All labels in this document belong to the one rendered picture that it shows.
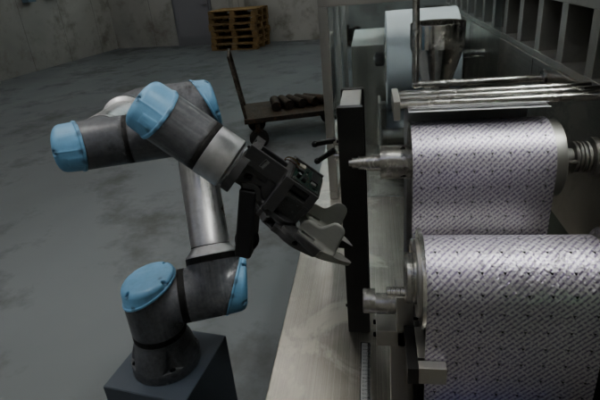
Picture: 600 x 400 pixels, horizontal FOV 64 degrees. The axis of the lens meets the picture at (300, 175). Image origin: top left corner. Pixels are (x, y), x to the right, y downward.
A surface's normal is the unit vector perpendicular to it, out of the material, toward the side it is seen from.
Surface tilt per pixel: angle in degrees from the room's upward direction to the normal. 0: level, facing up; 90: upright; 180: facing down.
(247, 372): 0
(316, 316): 0
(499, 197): 92
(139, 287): 8
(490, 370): 90
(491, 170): 84
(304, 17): 90
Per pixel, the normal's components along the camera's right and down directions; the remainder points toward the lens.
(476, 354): -0.13, 0.40
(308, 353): -0.08, -0.91
